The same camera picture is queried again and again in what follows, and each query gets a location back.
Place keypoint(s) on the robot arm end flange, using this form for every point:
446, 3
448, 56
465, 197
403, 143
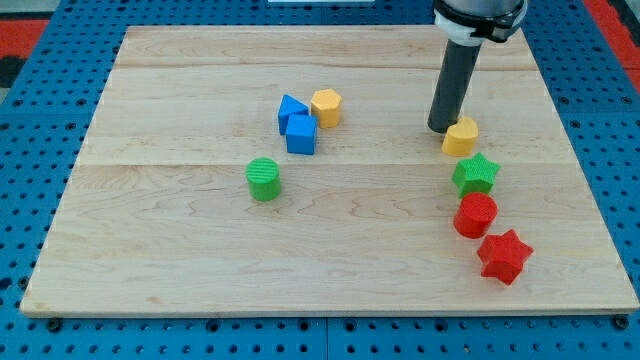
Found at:
470, 22

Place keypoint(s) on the yellow hexagon block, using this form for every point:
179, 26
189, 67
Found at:
326, 106

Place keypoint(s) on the yellow heart block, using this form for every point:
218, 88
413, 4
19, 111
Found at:
460, 138

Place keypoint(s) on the blue cube block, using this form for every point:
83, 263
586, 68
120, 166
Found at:
301, 134

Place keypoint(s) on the green cylinder block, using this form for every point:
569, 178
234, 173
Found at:
263, 178

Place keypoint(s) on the blue triangle block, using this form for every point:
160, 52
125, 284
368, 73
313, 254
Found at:
289, 106

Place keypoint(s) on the wooden board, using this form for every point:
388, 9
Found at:
157, 220

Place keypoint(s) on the green star block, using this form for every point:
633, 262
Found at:
475, 174

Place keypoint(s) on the red cylinder block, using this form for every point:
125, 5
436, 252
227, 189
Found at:
475, 215

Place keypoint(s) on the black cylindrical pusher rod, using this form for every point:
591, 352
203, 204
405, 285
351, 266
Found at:
457, 68

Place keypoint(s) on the red star block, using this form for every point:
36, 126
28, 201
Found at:
503, 256

